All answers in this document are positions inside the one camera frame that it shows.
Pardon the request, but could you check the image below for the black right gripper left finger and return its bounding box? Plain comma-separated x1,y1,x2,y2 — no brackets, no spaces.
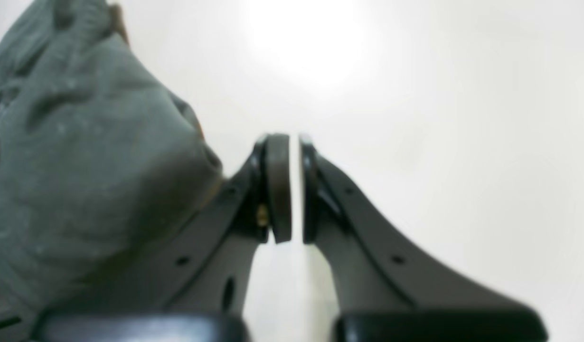
31,134,292,342

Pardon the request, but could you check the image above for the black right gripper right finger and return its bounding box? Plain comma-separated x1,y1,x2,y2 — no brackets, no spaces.
299,135,548,342

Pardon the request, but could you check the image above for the dark grey t-shirt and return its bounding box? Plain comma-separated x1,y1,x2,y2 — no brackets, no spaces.
0,0,224,342

